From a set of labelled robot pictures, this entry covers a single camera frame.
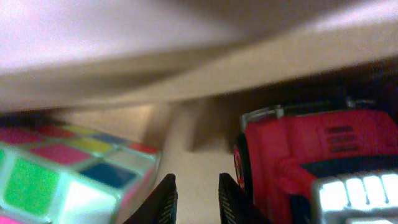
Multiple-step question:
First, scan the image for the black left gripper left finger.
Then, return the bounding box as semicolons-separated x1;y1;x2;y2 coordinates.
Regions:
123;174;178;224

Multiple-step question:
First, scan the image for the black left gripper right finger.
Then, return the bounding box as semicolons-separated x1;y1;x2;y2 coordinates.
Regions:
218;172;271;224

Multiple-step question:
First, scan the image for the red toy fire truck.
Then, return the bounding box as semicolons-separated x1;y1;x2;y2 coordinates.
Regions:
234;99;397;223

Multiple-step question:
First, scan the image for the colourful puzzle cube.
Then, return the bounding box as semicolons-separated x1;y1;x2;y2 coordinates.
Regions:
1;124;160;223

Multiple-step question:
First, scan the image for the beige cardboard box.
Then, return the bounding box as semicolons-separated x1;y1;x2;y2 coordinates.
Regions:
1;1;397;223

